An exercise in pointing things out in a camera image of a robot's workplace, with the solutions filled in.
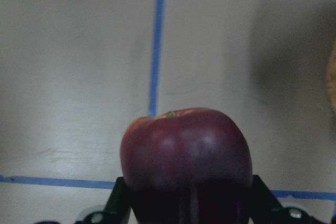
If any dark red apple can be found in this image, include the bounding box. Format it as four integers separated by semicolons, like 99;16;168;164
120;108;253;223

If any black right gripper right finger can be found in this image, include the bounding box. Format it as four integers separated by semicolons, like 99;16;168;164
250;175;291;224

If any woven wicker basket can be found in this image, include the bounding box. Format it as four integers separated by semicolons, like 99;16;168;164
325;44;335;114

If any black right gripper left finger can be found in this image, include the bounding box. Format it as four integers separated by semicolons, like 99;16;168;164
102;177;131;224

